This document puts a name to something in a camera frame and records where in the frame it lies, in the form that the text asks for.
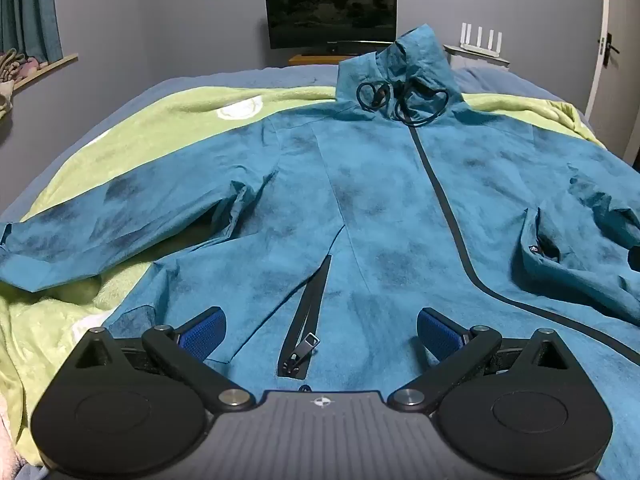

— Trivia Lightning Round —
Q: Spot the teal hooded jacket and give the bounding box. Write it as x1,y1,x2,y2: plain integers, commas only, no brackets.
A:
0,23,640,480

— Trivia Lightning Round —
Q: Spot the white router with antennas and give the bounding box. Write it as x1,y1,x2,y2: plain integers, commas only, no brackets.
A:
459,22,506,53

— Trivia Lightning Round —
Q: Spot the white door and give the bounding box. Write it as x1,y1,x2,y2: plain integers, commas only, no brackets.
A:
582,0,640,161

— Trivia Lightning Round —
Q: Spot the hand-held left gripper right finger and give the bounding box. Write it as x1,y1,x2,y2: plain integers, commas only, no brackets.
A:
389,307,571,413

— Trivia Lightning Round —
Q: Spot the black door handle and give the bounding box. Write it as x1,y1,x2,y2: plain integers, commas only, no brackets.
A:
599,32,621,67

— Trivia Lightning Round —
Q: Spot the teal curtain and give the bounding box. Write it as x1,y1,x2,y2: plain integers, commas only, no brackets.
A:
0,0,63,63

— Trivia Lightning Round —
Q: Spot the black computer monitor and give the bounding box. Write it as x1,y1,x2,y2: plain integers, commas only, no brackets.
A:
264,0,399,56

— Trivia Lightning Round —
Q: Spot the bed with blue sheet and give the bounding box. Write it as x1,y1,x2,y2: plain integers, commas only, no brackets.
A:
0,62,640,221

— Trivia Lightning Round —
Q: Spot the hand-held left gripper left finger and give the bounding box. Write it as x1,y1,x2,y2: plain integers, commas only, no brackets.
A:
75,306,256,413

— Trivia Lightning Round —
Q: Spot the light green blanket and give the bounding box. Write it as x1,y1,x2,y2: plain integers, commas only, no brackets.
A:
0,85,608,467

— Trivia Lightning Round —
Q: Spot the patterned cloth pile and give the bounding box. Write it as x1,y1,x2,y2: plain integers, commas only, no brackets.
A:
0,49,42,116

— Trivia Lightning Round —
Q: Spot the wooden window sill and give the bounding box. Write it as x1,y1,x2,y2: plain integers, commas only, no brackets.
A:
12,52,79,92

